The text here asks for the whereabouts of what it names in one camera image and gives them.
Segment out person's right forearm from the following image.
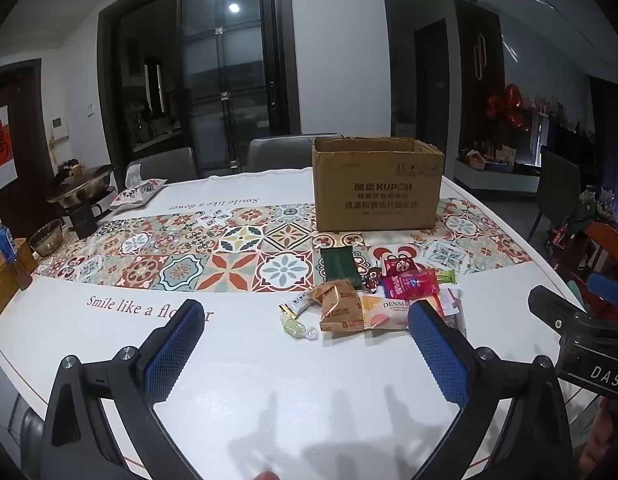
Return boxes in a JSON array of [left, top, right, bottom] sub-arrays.
[[592, 395, 618, 480]]

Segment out cream cookie packet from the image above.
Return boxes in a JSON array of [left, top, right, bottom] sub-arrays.
[[361, 295, 415, 332]]

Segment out dark dining chair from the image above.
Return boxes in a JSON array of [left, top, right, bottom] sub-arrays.
[[529, 145, 590, 241]]

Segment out red heart balloons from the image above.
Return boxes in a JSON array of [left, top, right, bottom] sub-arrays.
[[485, 83, 532, 133]]

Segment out glass sliding door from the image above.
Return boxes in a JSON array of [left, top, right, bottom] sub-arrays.
[[175, 0, 285, 178]]

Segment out dark green snack packet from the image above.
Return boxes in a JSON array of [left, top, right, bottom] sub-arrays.
[[319, 247, 365, 292]]

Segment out white tv cabinet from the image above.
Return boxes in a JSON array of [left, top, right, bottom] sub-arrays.
[[454, 157, 542, 198]]

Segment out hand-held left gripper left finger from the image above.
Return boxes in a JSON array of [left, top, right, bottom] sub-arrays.
[[40, 298, 206, 480]]

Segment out glass bowl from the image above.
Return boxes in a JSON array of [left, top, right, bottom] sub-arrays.
[[29, 218, 64, 258]]

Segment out clear snack packet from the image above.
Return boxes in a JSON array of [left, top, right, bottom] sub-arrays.
[[436, 287, 468, 337]]

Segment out pink snack packet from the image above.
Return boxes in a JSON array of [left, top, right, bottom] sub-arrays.
[[380, 269, 438, 302]]

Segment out floral printed bag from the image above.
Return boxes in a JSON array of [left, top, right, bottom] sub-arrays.
[[109, 178, 168, 212]]

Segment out blue water bottle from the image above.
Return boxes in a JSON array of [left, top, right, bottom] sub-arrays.
[[0, 217, 17, 263]]

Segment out long white snack packet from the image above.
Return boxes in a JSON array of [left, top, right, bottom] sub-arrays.
[[278, 292, 317, 318]]

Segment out green candy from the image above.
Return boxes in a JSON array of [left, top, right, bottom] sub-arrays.
[[284, 317, 320, 341]]

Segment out red and white snack packet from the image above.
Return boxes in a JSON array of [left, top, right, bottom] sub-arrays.
[[381, 255, 415, 276]]

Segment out brown cardboard box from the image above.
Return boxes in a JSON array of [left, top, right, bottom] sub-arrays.
[[310, 135, 445, 233]]

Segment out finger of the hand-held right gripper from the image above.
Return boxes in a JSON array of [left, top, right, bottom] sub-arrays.
[[586, 272, 618, 322], [528, 285, 591, 333]]

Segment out grey dining chair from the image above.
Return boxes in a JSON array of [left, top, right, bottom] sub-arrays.
[[246, 133, 342, 171], [125, 147, 200, 186]]

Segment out wicker basket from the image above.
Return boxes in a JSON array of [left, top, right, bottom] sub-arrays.
[[0, 237, 40, 318]]

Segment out electric hot pot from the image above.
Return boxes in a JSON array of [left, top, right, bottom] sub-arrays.
[[46, 162, 118, 236]]

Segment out flower bouquet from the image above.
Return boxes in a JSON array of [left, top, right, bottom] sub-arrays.
[[572, 185, 618, 233]]

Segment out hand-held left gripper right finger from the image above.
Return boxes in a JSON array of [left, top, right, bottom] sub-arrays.
[[407, 300, 590, 480]]

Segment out wooden chair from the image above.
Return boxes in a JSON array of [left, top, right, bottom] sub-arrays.
[[566, 220, 618, 321]]

